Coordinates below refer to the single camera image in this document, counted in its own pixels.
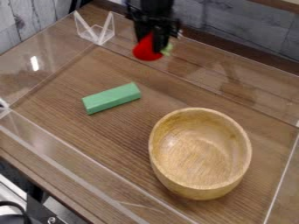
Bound wooden bowl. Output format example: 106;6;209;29
148;108;252;200

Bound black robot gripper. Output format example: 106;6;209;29
125;3;181;53

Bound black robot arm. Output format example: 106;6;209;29
125;0;181;53

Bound green rectangular block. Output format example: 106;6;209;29
81;82;141;115

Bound black cable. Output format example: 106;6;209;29
0;200;33;224

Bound black metal bracket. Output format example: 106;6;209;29
25;195;66;224

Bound clear acrylic tray enclosure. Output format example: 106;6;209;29
0;16;299;224

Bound red plush fruit green leaf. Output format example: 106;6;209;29
132;32;173;61

